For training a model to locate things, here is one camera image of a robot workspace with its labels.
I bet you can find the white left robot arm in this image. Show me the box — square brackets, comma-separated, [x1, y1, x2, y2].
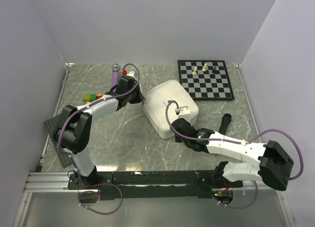
[53, 74, 144, 189]

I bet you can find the white medicine kit case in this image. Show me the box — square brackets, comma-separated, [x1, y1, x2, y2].
[143, 80, 199, 139]

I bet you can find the black white chessboard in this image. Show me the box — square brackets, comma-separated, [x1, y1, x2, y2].
[178, 60, 234, 101]

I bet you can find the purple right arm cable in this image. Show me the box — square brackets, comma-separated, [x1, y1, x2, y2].
[165, 100, 304, 209]

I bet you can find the white chess piece small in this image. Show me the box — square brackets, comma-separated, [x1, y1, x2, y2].
[192, 67, 197, 75]

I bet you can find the colourful toy brick car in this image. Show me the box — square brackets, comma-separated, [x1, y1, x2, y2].
[83, 94, 103, 102]

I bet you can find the white chess piece tall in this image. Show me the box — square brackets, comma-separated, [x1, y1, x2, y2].
[202, 63, 208, 72]

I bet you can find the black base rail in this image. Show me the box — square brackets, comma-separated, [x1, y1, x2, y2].
[67, 170, 244, 201]

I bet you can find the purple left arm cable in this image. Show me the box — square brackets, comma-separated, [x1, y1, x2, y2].
[56, 63, 141, 215]

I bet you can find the black marker orange cap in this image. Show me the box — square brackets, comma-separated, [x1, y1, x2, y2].
[219, 113, 232, 135]

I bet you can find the grey brick baseplate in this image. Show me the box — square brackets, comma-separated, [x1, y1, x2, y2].
[43, 115, 73, 168]

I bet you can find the purple glitter microphone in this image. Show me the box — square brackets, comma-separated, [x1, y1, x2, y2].
[111, 64, 121, 88]

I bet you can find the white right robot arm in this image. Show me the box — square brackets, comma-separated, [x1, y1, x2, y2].
[171, 118, 294, 191]

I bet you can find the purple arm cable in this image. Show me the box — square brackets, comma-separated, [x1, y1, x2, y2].
[56, 63, 141, 215]
[165, 100, 304, 209]

